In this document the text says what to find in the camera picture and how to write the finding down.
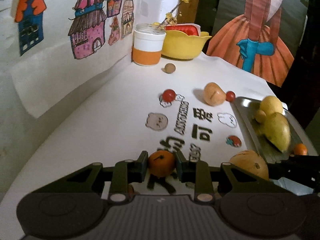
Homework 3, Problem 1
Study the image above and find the small orange tangerine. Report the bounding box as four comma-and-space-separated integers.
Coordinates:
293, 143, 308, 155
148, 150, 175, 178

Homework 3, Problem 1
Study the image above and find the large tan orange fruit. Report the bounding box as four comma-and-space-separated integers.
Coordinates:
229, 150, 269, 180

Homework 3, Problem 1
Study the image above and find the small brown walnut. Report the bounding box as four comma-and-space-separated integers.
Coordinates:
164, 63, 176, 74

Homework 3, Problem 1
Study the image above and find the yellow mango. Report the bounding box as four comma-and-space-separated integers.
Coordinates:
260, 113, 291, 153

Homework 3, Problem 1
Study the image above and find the small tan fruit in tray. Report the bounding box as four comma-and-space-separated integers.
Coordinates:
254, 109, 266, 124

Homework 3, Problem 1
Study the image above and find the round yellow fruit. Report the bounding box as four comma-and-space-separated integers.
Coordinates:
259, 95, 283, 116

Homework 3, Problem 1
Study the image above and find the metal tray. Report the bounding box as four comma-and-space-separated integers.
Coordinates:
233, 97, 318, 164

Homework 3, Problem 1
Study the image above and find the tan pear-shaped fruit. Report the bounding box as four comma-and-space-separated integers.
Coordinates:
203, 82, 226, 106

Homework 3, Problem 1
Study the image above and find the red cherry tomato right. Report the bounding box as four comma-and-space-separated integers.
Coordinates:
226, 91, 236, 102

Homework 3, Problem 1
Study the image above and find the red cherry tomato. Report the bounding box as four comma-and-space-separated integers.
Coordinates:
162, 89, 176, 102
226, 91, 236, 102

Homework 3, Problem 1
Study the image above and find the red cherry tomato left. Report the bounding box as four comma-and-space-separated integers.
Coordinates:
162, 89, 176, 102

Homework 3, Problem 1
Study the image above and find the yellow plastic bowl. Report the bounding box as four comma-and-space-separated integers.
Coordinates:
162, 30, 212, 60

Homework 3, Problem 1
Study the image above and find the white orange cup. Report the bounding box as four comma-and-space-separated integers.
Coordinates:
132, 23, 166, 66

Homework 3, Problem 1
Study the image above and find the red packet in bowl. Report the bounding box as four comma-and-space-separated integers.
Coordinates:
165, 24, 201, 36

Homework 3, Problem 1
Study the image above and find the colourful houses drawing sheet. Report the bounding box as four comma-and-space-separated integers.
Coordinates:
1, 0, 161, 118

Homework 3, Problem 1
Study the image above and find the orange dress girl poster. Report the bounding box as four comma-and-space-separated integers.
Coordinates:
206, 0, 309, 87

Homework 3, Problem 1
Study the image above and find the yellow flower twig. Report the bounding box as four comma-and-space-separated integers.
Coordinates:
151, 0, 189, 30

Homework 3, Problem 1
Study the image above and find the brown wooden frame post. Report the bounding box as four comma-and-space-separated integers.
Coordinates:
177, 0, 199, 23

